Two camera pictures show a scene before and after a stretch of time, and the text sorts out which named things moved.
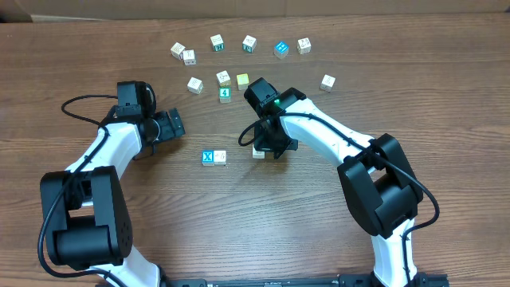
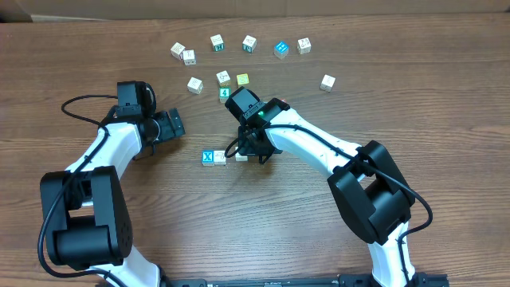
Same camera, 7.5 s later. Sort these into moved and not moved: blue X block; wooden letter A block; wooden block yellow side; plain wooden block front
Moved: wooden letter A block
Not moved: plain wooden block front; wooden block yellow side; blue X block
